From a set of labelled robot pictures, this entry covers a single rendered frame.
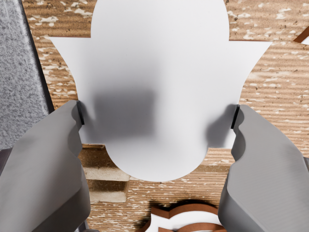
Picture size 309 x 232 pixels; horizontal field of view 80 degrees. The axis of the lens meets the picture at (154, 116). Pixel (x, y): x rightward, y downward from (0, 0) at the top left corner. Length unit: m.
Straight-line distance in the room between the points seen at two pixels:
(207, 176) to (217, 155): 0.03
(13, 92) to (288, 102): 0.25
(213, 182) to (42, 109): 0.20
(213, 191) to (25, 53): 0.24
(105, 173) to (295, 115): 0.18
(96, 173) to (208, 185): 0.13
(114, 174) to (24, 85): 0.12
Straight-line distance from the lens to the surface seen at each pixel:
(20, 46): 0.21
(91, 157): 0.19
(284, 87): 0.18
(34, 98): 0.22
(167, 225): 0.26
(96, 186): 0.21
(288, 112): 0.20
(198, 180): 0.23
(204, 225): 0.26
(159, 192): 0.24
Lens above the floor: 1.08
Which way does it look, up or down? 59 degrees down
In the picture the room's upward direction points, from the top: 176 degrees counter-clockwise
